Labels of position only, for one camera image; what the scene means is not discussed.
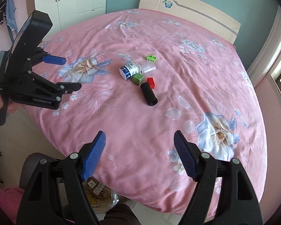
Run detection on red toy brick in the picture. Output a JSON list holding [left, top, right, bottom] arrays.
[[147, 77, 155, 89]]

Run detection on dark green cube block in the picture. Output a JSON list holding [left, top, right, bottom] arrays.
[[131, 73, 143, 85]]

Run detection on translucent plastic cup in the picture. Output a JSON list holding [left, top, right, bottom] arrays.
[[140, 62, 156, 75]]

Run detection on white blue yogurt cup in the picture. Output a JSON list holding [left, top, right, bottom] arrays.
[[119, 58, 141, 80]]

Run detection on beige wooden headboard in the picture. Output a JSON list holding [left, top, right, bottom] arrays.
[[139, 0, 241, 44]]

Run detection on blue hanging clothes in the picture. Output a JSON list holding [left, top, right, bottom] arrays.
[[5, 0, 18, 34]]

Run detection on white curtain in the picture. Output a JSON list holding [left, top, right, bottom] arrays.
[[247, 6, 281, 87]]

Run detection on light green toy brick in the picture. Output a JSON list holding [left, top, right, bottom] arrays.
[[146, 54, 157, 62]]

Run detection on pink fluffy cloth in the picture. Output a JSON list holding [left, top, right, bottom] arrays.
[[0, 187, 24, 224]]

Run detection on white wardrobe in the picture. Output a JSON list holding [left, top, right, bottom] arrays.
[[34, 0, 106, 39]]

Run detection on pink floral bed sheet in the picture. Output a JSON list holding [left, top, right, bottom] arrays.
[[26, 9, 268, 214]]

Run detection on black foam roller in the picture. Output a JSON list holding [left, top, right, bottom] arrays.
[[140, 82, 158, 106]]

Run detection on person left hand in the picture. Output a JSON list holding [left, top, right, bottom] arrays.
[[0, 95, 20, 114]]

